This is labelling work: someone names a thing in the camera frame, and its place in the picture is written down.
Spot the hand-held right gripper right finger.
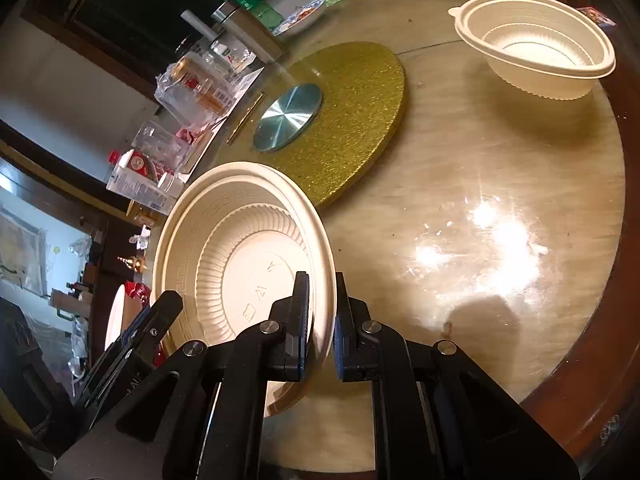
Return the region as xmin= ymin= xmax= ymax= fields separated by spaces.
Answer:
xmin=332 ymin=271 xmax=581 ymax=480

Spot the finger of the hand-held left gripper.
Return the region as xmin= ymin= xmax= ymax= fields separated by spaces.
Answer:
xmin=82 ymin=290 xmax=184 ymax=431
xmin=74 ymin=306 xmax=152 ymax=409

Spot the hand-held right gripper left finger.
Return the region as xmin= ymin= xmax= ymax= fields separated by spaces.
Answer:
xmin=55 ymin=271 xmax=315 ymax=480

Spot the large cream ribbed plastic bowl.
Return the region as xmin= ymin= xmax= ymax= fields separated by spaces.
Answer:
xmin=150 ymin=161 xmax=337 ymax=418

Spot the red plastic bag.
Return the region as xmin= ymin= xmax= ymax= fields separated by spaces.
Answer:
xmin=121 ymin=281 xmax=153 ymax=312

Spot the mirrored cabinet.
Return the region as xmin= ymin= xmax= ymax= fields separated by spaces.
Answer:
xmin=0 ymin=125 xmax=151 ymax=361

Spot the clear plastic tray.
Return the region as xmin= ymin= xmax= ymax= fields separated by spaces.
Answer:
xmin=132 ymin=120 xmax=201 ymax=171

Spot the gold rod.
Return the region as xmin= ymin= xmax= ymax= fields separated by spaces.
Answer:
xmin=226 ymin=90 xmax=266 ymax=144

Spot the round metal disc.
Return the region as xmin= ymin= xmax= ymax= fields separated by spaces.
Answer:
xmin=252 ymin=83 xmax=322 ymax=152

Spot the clear plastic bag of packets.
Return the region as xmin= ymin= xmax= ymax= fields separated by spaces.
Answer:
xmin=154 ymin=50 xmax=263 ymax=126

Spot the gold glitter turntable disc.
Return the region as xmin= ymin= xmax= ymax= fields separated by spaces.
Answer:
xmin=227 ymin=40 xmax=406 ymax=208

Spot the white cylindrical bottle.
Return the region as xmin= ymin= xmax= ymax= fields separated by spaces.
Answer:
xmin=181 ymin=10 xmax=221 ymax=41

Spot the dark window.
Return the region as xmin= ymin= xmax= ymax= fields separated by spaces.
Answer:
xmin=20 ymin=0 xmax=261 ymax=106

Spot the metal can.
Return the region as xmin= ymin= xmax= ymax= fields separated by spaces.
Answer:
xmin=210 ymin=2 xmax=239 ymax=26

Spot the patterned ceramic plate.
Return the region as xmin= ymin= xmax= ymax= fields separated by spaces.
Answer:
xmin=272 ymin=0 xmax=327 ymax=36

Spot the cream plastic bowl with tab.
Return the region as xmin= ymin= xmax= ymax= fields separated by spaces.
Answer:
xmin=447 ymin=0 xmax=617 ymax=102

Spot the small colourful box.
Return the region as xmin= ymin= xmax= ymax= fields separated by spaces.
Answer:
xmin=575 ymin=6 xmax=617 ymax=28

